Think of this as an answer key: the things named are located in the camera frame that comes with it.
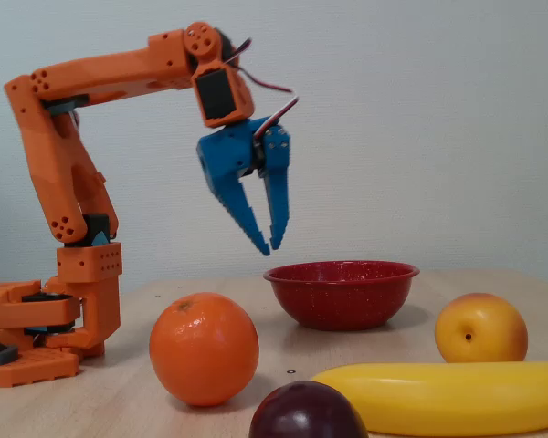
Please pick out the yellow toy banana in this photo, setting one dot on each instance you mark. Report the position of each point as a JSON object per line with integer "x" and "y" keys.
{"x": 438, "y": 397}

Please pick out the red speckled bowl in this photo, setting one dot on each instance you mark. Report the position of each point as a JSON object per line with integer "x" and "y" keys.
{"x": 342, "y": 296}

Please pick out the orange fruit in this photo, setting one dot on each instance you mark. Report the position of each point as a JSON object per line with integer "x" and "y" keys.
{"x": 204, "y": 349}

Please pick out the yellow orange peach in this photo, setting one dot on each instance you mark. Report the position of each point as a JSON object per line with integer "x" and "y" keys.
{"x": 481, "y": 328}

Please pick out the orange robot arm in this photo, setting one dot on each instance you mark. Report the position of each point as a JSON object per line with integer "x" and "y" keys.
{"x": 50, "y": 150}

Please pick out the orange robot base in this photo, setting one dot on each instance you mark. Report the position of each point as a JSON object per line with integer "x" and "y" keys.
{"x": 27, "y": 315}

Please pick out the dark purple plum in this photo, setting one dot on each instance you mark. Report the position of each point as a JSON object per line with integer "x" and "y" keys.
{"x": 306, "y": 413}

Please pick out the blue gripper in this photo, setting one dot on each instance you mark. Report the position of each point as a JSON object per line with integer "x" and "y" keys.
{"x": 226, "y": 154}

